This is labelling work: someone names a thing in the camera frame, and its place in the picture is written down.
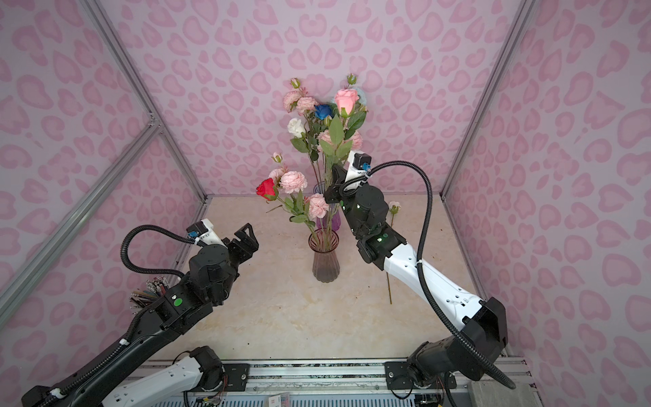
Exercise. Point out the white rose stem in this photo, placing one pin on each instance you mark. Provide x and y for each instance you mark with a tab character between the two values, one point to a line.
301	141

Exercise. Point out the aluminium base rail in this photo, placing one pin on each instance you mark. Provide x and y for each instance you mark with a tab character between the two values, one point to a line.
361	382

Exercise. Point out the pink peony stem two blooms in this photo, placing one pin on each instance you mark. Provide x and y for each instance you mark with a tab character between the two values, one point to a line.
318	208

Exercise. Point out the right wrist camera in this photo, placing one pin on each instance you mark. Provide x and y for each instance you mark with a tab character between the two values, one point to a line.
358	165

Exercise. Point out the white rosebud stem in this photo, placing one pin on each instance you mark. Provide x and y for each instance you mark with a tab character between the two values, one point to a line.
394	208

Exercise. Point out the pink peony stem with leaves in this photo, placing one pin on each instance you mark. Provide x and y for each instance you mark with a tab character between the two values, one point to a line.
289	189

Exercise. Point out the large pink peony stem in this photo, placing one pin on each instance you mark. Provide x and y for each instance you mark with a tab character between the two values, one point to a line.
300	102

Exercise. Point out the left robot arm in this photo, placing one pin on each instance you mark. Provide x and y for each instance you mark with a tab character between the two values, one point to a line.
207	284

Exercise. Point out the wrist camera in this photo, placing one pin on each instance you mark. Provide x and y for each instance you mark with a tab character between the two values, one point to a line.
358	165
202	234

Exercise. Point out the dark red glass vase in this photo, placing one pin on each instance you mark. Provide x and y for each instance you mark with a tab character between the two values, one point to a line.
325	267

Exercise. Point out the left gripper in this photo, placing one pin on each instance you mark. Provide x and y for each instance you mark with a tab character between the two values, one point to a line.
244	253

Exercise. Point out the red pen holder cup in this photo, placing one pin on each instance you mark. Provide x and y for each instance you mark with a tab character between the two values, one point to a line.
153	290

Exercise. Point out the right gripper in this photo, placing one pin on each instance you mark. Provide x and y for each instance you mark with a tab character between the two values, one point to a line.
341	175

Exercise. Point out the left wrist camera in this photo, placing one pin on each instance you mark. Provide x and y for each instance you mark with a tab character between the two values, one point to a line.
202	234

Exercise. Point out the pink peony stem with bud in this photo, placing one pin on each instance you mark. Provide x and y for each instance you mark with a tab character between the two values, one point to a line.
356	140

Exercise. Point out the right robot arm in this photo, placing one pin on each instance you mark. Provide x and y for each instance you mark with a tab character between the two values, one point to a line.
477	326

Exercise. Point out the light blue rose stem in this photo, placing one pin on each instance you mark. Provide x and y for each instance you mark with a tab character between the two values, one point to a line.
352	80

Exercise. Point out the purple gradient glass vase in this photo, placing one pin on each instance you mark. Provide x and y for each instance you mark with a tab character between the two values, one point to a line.
333	219

